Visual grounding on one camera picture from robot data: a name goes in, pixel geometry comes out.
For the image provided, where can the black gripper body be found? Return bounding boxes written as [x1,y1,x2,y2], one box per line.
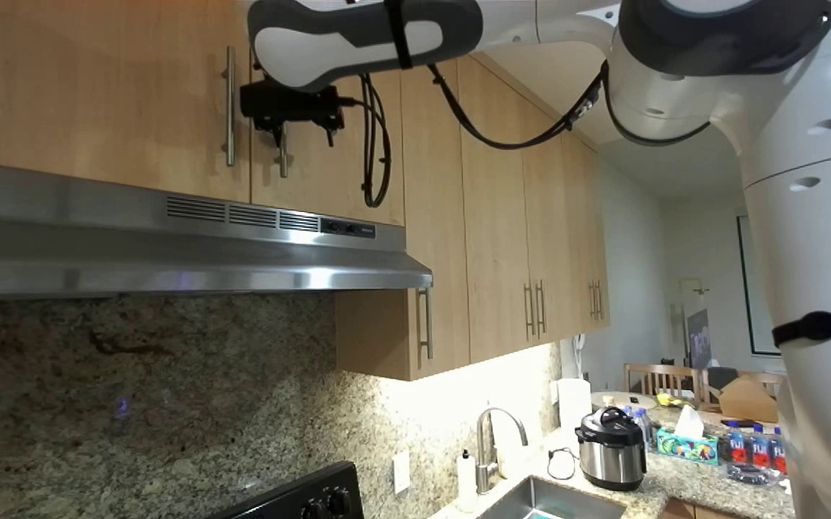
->
[257,80,293,126]

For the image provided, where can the light wood cabinet door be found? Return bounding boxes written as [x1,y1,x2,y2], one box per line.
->
[247,55,410,231]
[0,0,253,208]

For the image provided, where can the wood cabinet side panel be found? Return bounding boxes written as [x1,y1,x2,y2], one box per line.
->
[331,284,416,384]

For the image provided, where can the stainless steel range hood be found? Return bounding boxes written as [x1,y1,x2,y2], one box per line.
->
[0,155,435,302]

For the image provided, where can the black stove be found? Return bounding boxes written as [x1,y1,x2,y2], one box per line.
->
[204,460,367,519]

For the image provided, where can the steel kitchen faucet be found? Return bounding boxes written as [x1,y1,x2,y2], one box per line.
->
[472,403,534,495]

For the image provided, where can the white soap bottle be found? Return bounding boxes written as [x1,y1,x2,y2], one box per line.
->
[455,444,478,505]

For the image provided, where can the white paper towel roll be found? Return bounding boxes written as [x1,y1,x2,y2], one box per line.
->
[554,374,595,439]

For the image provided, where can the wooden chair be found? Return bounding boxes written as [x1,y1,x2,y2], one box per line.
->
[622,361,718,408]

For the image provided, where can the steel kitchen sink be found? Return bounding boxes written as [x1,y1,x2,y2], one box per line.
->
[477,472,628,519]

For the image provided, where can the steel black pressure cooker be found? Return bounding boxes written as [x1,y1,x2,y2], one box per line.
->
[570,403,650,493]

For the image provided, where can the dark upright panel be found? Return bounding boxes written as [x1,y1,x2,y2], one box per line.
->
[680,305,715,372]

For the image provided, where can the green tissue box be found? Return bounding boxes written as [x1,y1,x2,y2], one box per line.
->
[653,400,725,466]

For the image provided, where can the plastic water bottle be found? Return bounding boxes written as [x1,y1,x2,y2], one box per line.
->
[722,421,749,483]
[745,424,774,483]
[767,424,794,482]

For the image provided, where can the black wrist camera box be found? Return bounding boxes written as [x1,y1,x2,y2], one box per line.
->
[285,80,348,132]

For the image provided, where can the black camera cable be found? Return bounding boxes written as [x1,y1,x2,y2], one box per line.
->
[337,57,729,211]

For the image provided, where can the white wall outlet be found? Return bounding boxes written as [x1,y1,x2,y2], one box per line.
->
[390,449,413,495]

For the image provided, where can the black coiled cord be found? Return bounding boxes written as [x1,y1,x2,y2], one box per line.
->
[542,444,579,483]

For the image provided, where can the white wall board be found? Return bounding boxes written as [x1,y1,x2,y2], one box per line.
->
[733,211,784,358]

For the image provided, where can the black velcro strap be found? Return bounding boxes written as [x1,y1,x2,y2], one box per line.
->
[769,307,831,351]

